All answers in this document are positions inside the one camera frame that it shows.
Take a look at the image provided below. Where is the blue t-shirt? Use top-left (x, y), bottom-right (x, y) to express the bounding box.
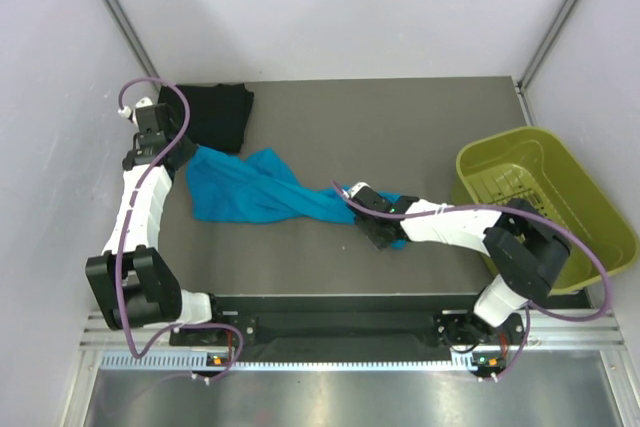
top-left (185, 144), bottom-right (409, 252)

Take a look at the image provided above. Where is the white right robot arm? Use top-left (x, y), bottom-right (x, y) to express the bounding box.
top-left (345, 182), bottom-right (571, 343)

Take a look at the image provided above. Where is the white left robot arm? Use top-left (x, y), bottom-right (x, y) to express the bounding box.
top-left (85, 97), bottom-right (227, 344)

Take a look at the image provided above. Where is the folded black t-shirt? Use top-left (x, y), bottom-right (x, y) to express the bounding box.
top-left (177, 84), bottom-right (254, 155)

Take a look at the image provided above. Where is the green plastic laundry basket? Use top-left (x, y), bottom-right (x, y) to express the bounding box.
top-left (452, 127), bottom-right (639, 276)

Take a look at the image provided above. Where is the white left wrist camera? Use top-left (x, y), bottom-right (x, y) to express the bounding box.
top-left (117, 97), bottom-right (153, 125)

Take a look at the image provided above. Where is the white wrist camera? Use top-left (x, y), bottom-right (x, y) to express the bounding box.
top-left (117, 97), bottom-right (153, 125)
top-left (345, 182), bottom-right (370, 199)

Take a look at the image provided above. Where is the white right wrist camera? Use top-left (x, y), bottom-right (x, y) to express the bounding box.
top-left (345, 182), bottom-right (370, 199)

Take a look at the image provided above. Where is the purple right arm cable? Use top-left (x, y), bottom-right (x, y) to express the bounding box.
top-left (331, 181), bottom-right (615, 382)

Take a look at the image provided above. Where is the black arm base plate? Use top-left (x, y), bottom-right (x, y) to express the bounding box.
top-left (177, 294), bottom-right (519, 347)

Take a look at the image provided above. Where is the left aluminium corner post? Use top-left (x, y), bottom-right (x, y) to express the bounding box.
top-left (102, 0), bottom-right (159, 77)

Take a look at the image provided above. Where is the aluminium corner post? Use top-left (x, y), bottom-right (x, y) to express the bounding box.
top-left (516, 0), bottom-right (581, 94)
top-left (102, 0), bottom-right (159, 77)

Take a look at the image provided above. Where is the aluminium front frame rail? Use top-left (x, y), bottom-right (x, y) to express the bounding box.
top-left (80, 312), bottom-right (624, 378)

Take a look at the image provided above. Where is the right aluminium corner post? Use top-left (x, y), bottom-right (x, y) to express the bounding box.
top-left (516, 0), bottom-right (581, 94)

